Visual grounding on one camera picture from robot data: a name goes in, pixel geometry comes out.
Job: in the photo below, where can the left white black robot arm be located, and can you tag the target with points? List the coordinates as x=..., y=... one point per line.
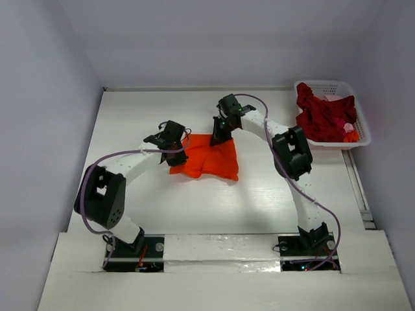
x=102, y=194

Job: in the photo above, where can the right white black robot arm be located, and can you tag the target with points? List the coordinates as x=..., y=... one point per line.
x=292, y=160

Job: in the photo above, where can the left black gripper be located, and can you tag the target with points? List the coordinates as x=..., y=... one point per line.
x=179, y=161

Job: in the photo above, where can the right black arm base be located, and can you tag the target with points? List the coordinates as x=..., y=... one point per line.
x=294, y=257

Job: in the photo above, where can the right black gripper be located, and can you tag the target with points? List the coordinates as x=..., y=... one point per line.
x=219, y=130

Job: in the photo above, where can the small orange cloth in basket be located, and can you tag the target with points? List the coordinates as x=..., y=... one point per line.
x=352, y=137

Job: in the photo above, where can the orange t shirt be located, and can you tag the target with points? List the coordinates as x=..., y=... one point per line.
x=219, y=160

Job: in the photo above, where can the dark red t shirt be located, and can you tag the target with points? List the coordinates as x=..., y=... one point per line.
x=322, y=120

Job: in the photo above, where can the white plastic basket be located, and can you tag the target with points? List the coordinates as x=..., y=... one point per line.
x=334, y=90

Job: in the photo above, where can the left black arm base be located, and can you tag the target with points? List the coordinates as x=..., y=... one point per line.
x=149, y=259

